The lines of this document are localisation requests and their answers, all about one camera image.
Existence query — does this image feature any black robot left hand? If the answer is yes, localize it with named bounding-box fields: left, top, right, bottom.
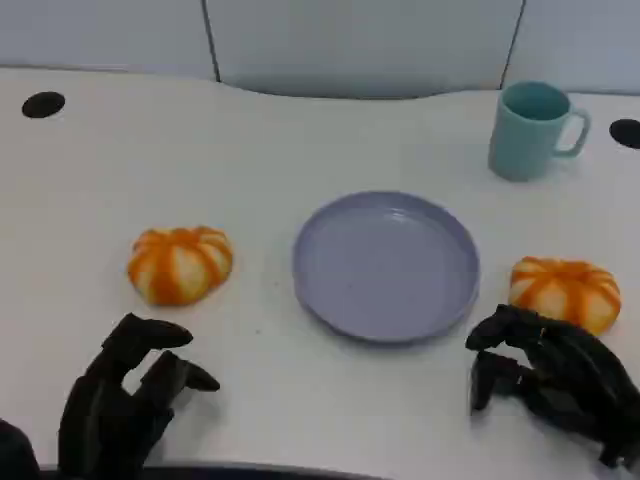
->
left=57, top=312, right=222, bottom=480

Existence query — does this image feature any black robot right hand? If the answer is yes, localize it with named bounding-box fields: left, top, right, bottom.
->
left=464, top=303, right=640, bottom=471

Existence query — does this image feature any orange white toy bread roll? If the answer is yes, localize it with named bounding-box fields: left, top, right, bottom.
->
left=127, top=225, right=235, bottom=307
left=508, top=255, right=623, bottom=337

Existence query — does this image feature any lilac plate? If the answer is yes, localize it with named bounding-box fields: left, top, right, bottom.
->
left=291, top=190, right=482, bottom=346

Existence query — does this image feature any pale green mug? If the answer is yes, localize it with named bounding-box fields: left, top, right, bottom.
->
left=487, top=80, right=593, bottom=183

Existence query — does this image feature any grey partition panel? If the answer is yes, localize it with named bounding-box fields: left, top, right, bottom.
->
left=204, top=0, right=522, bottom=99

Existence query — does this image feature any black round table cable hole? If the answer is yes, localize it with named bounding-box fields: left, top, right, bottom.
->
left=21, top=91, right=67, bottom=120
left=608, top=118, right=640, bottom=150

